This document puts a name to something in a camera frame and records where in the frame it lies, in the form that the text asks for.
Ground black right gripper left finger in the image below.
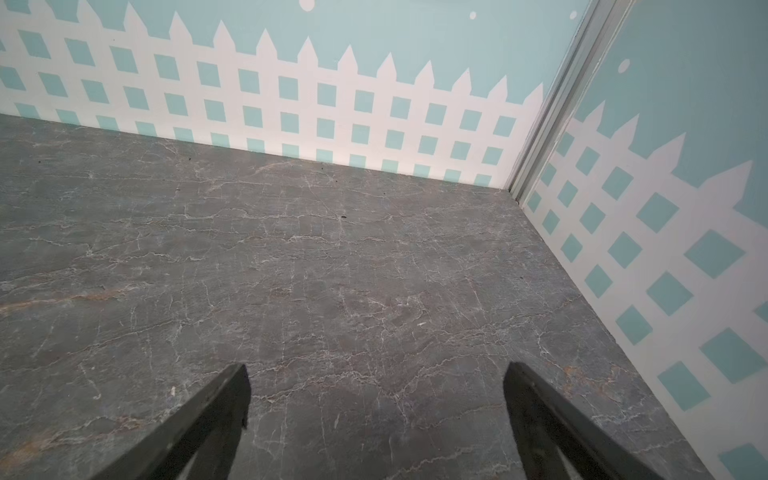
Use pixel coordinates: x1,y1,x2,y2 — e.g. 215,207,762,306
94,364,251,479

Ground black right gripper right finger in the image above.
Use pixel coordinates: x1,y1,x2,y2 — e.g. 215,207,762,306
503,362,660,479

